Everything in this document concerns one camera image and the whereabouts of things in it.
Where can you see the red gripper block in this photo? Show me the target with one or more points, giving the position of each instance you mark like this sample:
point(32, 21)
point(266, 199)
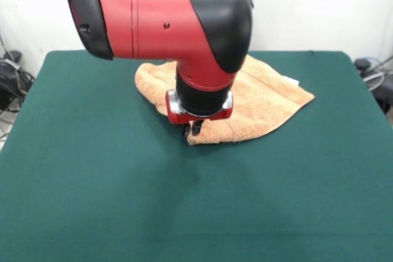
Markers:
point(199, 117)

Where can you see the dark green table cloth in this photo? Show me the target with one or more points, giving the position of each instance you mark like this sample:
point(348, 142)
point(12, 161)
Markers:
point(92, 182)

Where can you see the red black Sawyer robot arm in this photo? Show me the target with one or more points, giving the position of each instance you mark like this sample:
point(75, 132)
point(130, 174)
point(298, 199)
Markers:
point(159, 22)

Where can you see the tan terry towel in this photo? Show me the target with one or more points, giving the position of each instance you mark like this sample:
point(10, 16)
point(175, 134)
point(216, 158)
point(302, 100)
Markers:
point(261, 111)

